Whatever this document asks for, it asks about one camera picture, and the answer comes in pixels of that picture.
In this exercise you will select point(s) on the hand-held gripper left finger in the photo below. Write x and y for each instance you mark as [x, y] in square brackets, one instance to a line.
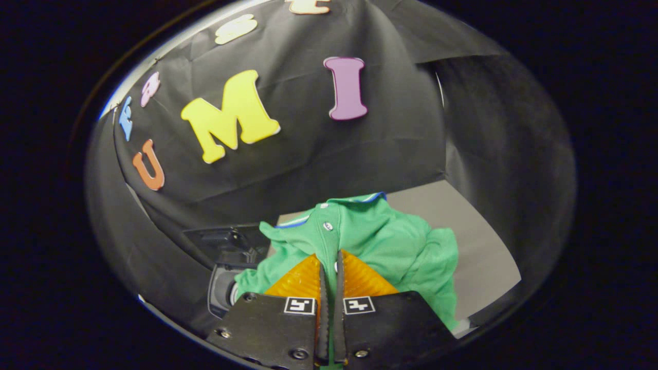
[272, 329]

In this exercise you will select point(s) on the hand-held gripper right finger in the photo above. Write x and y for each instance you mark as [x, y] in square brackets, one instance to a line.
[390, 324]

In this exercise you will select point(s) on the green polo shirt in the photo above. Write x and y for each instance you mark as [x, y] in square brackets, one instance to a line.
[380, 241]

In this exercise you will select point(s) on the beige cabinet with dark top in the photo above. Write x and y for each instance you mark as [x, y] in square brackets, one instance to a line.
[462, 231]

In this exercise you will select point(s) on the black backdrop cloth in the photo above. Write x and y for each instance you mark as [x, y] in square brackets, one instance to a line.
[308, 164]

